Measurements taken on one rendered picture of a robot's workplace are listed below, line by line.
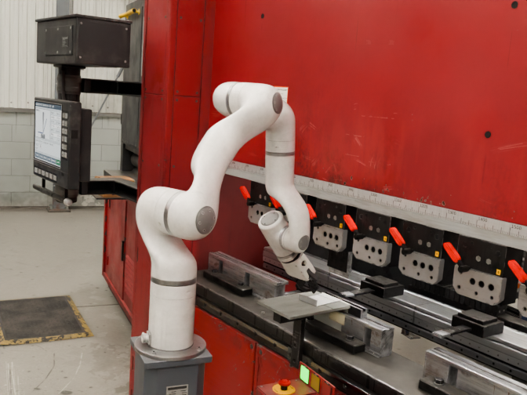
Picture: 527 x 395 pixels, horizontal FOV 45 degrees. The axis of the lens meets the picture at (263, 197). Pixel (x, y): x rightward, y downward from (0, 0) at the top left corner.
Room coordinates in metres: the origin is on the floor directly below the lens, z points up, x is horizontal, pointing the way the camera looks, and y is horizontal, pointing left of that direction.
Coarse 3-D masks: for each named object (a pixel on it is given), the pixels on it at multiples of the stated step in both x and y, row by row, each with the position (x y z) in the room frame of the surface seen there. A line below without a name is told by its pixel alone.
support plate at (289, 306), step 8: (280, 296) 2.12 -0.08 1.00; (288, 296) 2.13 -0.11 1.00; (296, 296) 2.13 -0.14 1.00; (264, 304) 2.03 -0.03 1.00; (272, 304) 2.03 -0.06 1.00; (280, 304) 2.04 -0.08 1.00; (288, 304) 2.04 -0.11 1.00; (296, 304) 2.05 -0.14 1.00; (304, 304) 2.05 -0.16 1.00; (328, 304) 2.07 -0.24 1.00; (336, 304) 2.08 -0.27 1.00; (344, 304) 2.09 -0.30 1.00; (280, 312) 1.96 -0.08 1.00; (288, 312) 1.96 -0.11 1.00; (296, 312) 1.97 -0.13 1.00; (304, 312) 1.98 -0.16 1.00; (312, 312) 1.98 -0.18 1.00; (320, 312) 2.00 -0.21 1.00; (328, 312) 2.02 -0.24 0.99
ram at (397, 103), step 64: (256, 0) 2.57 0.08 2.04; (320, 0) 2.27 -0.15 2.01; (384, 0) 2.03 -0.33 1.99; (448, 0) 1.84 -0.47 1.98; (512, 0) 1.68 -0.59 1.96; (256, 64) 2.55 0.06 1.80; (320, 64) 2.25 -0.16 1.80; (384, 64) 2.01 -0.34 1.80; (448, 64) 1.82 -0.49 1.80; (512, 64) 1.66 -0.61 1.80; (320, 128) 2.23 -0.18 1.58; (384, 128) 1.99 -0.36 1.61; (448, 128) 1.80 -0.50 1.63; (512, 128) 1.64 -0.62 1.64; (320, 192) 2.20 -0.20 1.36; (384, 192) 1.97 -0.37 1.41; (448, 192) 1.78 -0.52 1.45; (512, 192) 1.62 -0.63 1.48
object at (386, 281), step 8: (368, 280) 2.30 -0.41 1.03; (376, 280) 2.29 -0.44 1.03; (384, 280) 2.30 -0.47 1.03; (392, 280) 2.31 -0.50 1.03; (360, 288) 2.32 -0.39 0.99; (368, 288) 2.27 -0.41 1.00; (376, 288) 2.25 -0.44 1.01; (384, 288) 2.23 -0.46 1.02; (392, 288) 2.25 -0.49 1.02; (400, 288) 2.28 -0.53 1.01; (344, 296) 2.17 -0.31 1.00; (384, 296) 2.23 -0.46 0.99; (392, 296) 2.26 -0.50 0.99
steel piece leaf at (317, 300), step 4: (300, 296) 2.09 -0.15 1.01; (304, 296) 2.08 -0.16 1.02; (312, 296) 2.14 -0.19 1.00; (316, 296) 2.14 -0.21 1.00; (320, 296) 2.15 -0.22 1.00; (300, 300) 2.09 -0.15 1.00; (304, 300) 2.08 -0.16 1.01; (308, 300) 2.07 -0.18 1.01; (312, 300) 2.05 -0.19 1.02; (316, 300) 2.04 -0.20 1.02; (320, 300) 2.10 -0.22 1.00; (324, 300) 2.11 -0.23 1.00; (328, 300) 2.11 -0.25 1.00; (332, 300) 2.11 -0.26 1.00; (312, 304) 2.05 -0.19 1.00; (316, 304) 2.04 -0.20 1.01; (320, 304) 2.06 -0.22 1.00; (324, 304) 2.06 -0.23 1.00
